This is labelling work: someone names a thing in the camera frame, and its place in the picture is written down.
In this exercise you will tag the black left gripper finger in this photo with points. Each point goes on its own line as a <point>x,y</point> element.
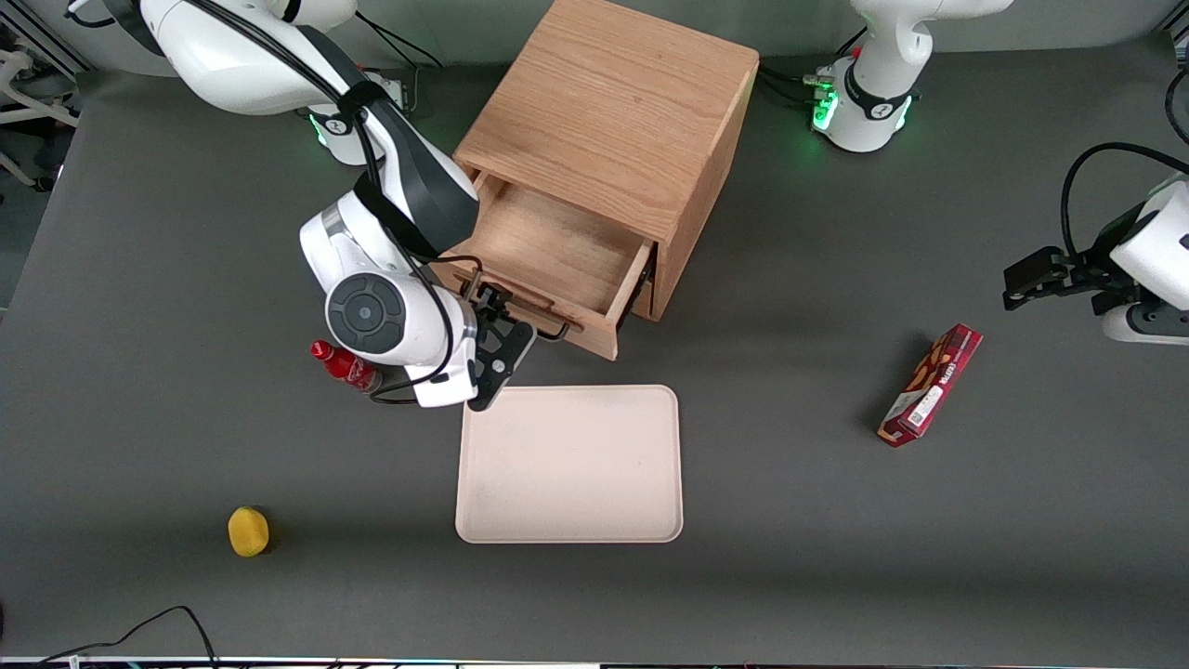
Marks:
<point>1110,304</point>
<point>1036,272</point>

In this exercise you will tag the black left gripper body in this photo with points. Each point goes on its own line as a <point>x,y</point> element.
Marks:
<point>1089,272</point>

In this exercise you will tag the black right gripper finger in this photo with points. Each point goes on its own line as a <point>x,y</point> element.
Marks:
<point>492,302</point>
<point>502,367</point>

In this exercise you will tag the wooden drawer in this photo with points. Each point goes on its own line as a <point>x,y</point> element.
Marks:
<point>557,246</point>

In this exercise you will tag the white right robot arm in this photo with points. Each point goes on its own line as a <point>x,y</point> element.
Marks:
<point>232,65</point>

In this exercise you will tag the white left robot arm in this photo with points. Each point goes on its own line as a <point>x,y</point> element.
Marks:
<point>882,46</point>

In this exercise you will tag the wooden drawer cabinet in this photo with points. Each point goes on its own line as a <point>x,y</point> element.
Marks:
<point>613,102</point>

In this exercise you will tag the beige plastic tray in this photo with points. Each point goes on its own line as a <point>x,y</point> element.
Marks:
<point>568,465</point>

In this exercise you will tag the red soda bottle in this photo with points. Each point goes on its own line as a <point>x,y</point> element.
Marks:
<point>358,374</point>

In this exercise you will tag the red cookie box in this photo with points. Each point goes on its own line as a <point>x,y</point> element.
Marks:
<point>934,386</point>

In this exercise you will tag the yellow lemon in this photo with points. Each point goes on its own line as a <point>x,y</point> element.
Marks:
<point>248,531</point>

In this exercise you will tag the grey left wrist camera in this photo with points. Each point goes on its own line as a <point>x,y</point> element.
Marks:
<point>1152,325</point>

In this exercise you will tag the aluminium frame rail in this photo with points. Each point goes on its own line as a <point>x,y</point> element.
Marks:
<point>1175,35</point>
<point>46,42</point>

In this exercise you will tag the white tubular frame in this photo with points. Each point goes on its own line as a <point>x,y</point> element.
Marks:
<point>37,113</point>

